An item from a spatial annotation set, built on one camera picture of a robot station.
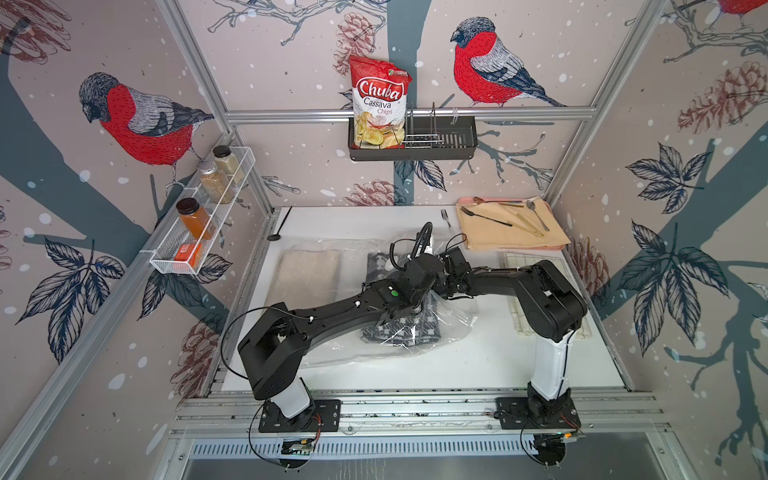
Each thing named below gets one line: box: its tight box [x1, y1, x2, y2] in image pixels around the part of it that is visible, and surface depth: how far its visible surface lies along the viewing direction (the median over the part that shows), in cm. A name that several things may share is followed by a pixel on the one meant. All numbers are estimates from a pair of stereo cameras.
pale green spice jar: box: [213, 145, 245, 184], surface depth 82 cm
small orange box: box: [174, 243, 202, 267], surface depth 68 cm
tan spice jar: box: [199, 161, 232, 204], surface depth 77 cm
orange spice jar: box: [176, 197, 216, 240], surface depth 69 cm
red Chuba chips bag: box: [349, 55, 413, 150], surface depth 81 cm
